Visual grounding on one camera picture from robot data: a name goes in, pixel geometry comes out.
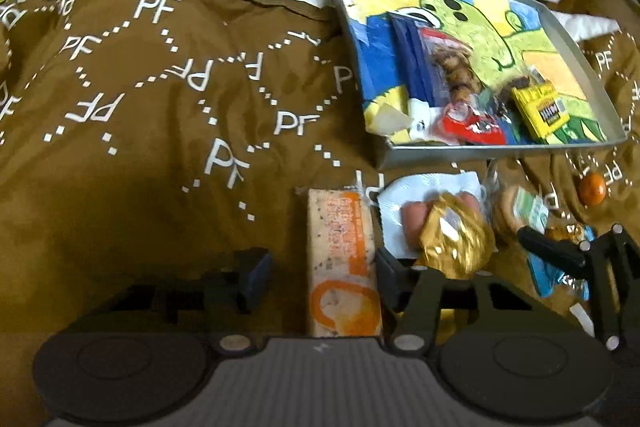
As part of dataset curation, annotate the gold foil snack packet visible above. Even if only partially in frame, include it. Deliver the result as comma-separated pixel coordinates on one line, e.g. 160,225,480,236
414,192,496,280

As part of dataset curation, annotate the blue nut snack packet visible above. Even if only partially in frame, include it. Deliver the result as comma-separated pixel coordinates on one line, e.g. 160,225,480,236
527,223,596,301

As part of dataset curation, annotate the orange white bread packet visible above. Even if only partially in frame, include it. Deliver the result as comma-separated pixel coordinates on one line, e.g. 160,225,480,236
307,188,383,337

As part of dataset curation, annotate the pink sausages packet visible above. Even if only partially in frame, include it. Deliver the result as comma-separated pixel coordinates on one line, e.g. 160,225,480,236
378,171,484,260

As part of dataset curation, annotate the green label biscuit packet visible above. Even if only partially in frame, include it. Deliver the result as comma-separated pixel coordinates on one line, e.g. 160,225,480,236
492,185,549,244

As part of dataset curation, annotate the yellow snack packet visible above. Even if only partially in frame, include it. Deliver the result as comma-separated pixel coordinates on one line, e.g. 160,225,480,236
511,81,570,142

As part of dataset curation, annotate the quail egg vacuum packet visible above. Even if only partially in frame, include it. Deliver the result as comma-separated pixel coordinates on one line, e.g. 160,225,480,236
418,27,506,146

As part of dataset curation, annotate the clear dried meat packet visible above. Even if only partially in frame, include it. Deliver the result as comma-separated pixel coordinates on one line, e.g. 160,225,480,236
478,66,546,126

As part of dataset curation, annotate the small orange tangerine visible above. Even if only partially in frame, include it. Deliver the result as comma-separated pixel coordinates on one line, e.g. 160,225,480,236
577,172,608,207

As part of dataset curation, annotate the brown printed blanket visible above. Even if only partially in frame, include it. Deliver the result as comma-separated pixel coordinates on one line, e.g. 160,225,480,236
1,0,639,426

